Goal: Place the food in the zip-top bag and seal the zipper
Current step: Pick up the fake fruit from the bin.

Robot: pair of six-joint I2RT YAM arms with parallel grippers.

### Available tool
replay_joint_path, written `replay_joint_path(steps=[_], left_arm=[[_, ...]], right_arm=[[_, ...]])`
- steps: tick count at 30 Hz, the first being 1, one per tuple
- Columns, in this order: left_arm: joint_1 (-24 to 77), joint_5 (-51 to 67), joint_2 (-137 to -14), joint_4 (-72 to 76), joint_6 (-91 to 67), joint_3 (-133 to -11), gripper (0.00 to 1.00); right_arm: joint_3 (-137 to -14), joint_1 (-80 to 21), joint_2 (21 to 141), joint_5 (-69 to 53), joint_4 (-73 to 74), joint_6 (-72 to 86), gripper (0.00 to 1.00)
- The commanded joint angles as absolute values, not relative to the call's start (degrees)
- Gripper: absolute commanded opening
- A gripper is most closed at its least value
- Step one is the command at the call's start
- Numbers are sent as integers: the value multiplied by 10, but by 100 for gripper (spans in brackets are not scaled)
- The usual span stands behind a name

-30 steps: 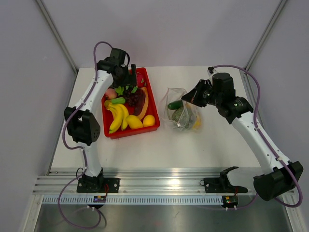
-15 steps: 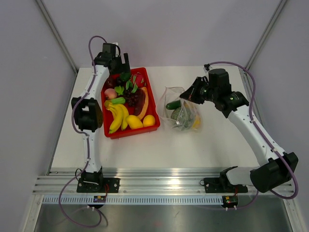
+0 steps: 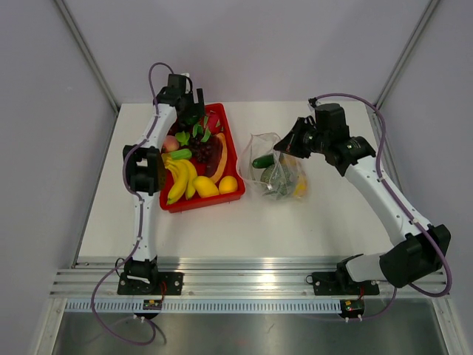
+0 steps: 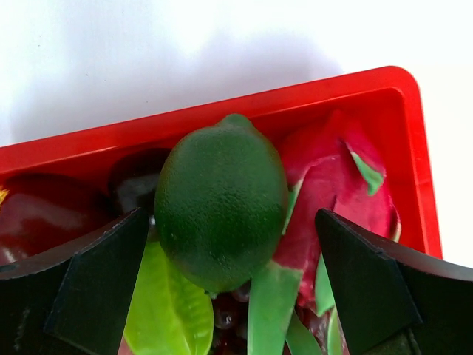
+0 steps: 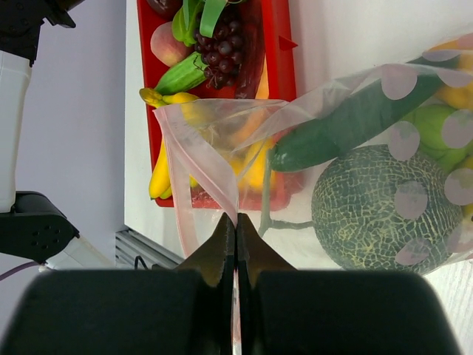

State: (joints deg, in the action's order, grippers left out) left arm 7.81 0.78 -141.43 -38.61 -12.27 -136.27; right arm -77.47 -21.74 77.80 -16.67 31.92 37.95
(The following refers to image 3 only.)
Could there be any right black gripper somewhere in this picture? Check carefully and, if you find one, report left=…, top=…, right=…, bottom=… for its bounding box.
left=275, top=118, right=330, bottom=159

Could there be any green avocado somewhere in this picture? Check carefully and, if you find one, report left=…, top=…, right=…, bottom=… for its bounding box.
left=184, top=115, right=200, bottom=126

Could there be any dark green cucumber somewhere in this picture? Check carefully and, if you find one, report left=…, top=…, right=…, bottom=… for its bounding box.
left=252, top=154, right=274, bottom=169

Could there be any clear zip top bag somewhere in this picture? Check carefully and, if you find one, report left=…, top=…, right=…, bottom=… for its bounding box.
left=236, top=132, right=309, bottom=200

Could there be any yellow pear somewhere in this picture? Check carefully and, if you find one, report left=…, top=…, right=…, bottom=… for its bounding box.
left=293, top=174, right=308, bottom=198

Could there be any yellow mango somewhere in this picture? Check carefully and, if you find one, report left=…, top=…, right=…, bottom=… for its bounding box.
left=192, top=176, right=220, bottom=198

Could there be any netted green melon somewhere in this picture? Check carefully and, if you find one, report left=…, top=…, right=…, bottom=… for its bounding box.
left=260, top=164, right=291, bottom=197

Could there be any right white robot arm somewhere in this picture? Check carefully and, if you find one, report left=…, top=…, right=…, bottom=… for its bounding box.
left=274, top=104, right=451, bottom=293

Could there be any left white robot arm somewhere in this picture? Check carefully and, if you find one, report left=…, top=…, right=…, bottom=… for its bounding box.
left=118, top=73, right=205, bottom=297

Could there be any pink dragon fruit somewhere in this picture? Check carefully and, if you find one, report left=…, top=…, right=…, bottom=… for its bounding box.
left=201, top=112, right=223, bottom=135

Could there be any green star fruit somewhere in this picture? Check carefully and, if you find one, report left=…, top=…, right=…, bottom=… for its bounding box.
left=175, top=131, right=191, bottom=146

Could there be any dark purple grape bunch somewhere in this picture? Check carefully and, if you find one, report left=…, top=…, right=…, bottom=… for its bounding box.
left=188, top=135, right=216, bottom=163

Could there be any red plastic tray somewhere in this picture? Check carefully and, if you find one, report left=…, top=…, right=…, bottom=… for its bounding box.
left=159, top=103, right=245, bottom=213

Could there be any papaya slice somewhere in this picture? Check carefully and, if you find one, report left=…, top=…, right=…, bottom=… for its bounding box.
left=205, top=133, right=228, bottom=183

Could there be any orange yellow round fruit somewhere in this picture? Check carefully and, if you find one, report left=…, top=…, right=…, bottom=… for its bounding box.
left=219, top=175, right=238, bottom=195

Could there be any yellow banana bunch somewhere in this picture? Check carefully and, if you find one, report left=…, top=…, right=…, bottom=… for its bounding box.
left=164, top=155, right=197, bottom=205

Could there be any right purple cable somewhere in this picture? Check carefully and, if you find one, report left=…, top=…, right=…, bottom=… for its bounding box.
left=308, top=92, right=454, bottom=321

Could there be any purple cable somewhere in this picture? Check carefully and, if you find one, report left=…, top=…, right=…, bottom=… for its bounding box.
left=308, top=92, right=454, bottom=321
left=90, top=62, right=177, bottom=347

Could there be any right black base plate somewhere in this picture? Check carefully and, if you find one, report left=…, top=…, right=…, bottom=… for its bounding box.
left=305, top=271, right=380, bottom=297

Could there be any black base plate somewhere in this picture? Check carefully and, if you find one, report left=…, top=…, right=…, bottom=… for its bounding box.
left=305, top=271, right=380, bottom=297
left=117, top=271, right=184, bottom=296

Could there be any left aluminium frame post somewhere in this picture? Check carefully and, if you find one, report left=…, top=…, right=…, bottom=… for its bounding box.
left=52, top=0, right=120, bottom=116

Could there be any aluminium frame post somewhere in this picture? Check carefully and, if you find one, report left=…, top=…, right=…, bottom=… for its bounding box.
left=52, top=0, right=120, bottom=116
left=374, top=0, right=442, bottom=109

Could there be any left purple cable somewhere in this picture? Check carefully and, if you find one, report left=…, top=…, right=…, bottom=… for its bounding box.
left=90, top=62, right=177, bottom=347

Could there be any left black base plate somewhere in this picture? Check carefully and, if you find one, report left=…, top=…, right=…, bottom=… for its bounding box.
left=117, top=271, right=184, bottom=296

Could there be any right aluminium frame post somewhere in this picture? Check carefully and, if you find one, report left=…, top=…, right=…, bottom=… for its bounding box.
left=374, top=0, right=442, bottom=109

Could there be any aluminium mounting rail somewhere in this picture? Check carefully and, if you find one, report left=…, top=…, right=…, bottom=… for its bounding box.
left=50, top=255, right=444, bottom=297

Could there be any white slotted cable duct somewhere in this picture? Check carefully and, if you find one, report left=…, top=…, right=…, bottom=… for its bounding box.
left=65, top=298, right=341, bottom=314

